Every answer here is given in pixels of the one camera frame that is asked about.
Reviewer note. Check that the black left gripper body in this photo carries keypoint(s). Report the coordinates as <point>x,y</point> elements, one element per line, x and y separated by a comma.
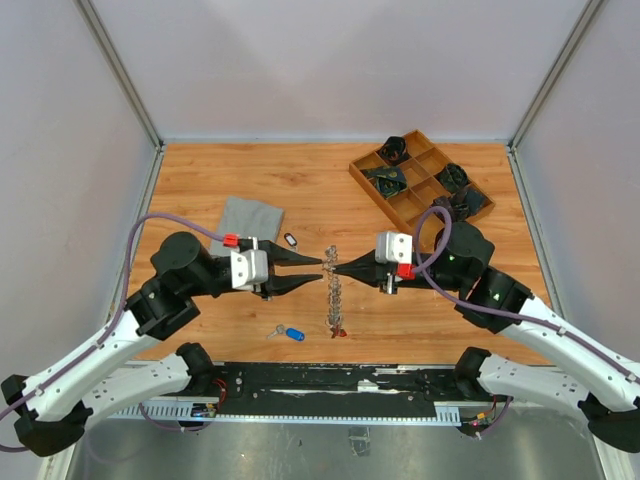
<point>267,289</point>

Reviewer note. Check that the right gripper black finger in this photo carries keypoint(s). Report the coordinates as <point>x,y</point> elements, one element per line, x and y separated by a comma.
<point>364,262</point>
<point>371,276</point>

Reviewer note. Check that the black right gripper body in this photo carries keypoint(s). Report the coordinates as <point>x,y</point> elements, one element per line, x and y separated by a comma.
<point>389,270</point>

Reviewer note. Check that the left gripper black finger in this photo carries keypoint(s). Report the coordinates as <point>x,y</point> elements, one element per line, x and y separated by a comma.
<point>282,285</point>
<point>281,256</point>

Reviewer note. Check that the metal key ring disc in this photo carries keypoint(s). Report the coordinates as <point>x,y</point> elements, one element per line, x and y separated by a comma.
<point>335,314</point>

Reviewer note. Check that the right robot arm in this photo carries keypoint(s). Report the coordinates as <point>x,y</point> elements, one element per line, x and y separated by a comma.
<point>592,381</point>

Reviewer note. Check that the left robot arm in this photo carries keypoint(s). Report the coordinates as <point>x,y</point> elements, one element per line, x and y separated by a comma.
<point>57,406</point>

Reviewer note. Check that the black key tag with key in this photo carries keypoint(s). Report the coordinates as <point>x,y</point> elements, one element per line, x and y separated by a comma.
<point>291,241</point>

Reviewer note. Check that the blue key tag with key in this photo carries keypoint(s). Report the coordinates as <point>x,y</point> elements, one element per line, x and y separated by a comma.
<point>289,332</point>

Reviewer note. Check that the grey folded cloth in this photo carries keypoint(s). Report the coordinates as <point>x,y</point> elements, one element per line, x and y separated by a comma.
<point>250,218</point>

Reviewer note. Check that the dark green patterned tie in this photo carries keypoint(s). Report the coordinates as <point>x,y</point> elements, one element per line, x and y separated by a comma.
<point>389,181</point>

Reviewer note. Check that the wooden compartment tray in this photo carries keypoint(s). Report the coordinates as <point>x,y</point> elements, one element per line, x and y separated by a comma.
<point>425,162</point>

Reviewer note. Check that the black orange rolled tie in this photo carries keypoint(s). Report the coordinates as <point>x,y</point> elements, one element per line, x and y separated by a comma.
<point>394,150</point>

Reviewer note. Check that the dark green floral tie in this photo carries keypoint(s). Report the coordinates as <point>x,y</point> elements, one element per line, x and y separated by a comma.
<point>453,178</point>

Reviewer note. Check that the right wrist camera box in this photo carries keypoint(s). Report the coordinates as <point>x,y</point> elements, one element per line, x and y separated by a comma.
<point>393,247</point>

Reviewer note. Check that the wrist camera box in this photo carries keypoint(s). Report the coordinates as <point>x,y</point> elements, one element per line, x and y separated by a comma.
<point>393,247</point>
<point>244,270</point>

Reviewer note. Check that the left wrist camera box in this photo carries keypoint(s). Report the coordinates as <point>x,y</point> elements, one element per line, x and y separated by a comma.
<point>244,270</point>

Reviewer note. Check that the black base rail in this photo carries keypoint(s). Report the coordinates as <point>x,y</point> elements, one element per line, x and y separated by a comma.
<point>329,394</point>

